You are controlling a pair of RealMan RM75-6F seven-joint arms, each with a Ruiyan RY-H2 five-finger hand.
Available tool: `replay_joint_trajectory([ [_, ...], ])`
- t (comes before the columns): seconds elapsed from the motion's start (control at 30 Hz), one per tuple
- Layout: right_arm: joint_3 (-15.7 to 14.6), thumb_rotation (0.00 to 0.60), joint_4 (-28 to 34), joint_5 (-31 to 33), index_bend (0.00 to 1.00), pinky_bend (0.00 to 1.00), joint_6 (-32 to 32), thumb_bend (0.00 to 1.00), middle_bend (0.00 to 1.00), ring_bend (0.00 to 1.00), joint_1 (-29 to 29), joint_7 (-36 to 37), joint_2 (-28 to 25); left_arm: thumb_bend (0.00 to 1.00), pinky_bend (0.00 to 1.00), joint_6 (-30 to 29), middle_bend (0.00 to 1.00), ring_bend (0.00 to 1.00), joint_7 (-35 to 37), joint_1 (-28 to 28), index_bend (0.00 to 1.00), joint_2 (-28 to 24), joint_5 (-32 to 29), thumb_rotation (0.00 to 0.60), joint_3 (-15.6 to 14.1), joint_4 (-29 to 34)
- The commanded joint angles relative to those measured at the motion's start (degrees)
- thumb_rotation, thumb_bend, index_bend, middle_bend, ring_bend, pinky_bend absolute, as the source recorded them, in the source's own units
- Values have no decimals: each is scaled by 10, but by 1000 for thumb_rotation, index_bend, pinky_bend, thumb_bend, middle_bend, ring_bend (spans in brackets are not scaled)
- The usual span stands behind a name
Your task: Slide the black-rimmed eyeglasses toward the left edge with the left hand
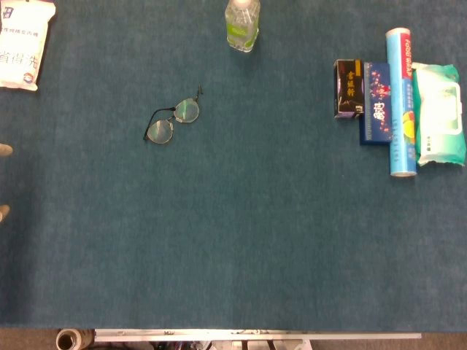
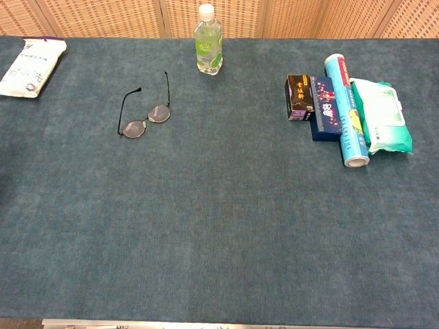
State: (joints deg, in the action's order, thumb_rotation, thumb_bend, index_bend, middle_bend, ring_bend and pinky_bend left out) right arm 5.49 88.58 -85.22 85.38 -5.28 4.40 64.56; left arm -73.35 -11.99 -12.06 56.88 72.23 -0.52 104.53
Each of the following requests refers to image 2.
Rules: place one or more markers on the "black-framed eyeglasses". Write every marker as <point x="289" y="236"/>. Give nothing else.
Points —
<point x="159" y="113"/>

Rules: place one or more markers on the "small black box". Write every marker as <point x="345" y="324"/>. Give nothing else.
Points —
<point x="299" y="97"/>

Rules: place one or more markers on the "clear bottle green label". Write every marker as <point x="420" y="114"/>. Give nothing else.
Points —
<point x="208" y="48"/>

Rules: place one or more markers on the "long dark blue box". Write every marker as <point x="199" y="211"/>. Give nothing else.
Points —
<point x="326" y="113"/>

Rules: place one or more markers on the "blue food wrap roll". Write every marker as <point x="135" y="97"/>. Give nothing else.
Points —
<point x="346" y="113"/>

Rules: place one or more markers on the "green wet wipes pack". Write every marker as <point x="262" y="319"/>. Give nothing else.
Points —
<point x="384" y="116"/>

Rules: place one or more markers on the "wicker folding screen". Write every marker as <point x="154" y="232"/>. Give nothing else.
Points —
<point x="103" y="17"/>

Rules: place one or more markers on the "white plastic pouch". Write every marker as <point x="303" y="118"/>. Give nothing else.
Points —
<point x="29" y="68"/>

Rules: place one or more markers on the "aluminium table edge rail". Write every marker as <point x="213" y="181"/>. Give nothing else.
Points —
<point x="205" y="323"/>

